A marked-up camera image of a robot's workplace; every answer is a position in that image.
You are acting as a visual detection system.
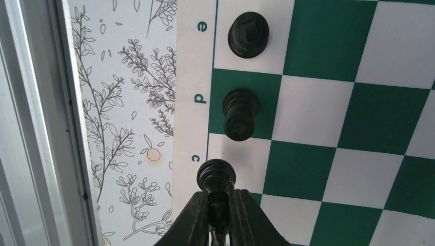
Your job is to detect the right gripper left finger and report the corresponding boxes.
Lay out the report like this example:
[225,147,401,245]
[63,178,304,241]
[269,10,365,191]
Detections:
[154,191,209,246]

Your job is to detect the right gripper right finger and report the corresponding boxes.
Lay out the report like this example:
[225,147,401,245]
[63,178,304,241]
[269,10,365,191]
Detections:
[229,189,290,246]

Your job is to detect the black bishop piece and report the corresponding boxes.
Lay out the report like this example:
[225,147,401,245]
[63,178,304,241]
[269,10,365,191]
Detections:
[196,158,236,233]

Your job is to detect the black queen on board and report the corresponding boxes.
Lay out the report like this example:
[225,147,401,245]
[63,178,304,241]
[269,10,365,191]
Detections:
[222,88,260,141]

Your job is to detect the green white chessboard mat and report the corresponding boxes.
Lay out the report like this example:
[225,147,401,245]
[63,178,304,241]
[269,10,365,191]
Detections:
[172,1,434,245]

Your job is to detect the floral patterned tablecloth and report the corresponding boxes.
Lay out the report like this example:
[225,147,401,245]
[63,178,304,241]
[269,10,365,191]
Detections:
[68,1,178,245]

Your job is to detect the aluminium rail frame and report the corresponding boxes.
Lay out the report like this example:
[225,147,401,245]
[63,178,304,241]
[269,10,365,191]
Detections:
[1,1,102,245]

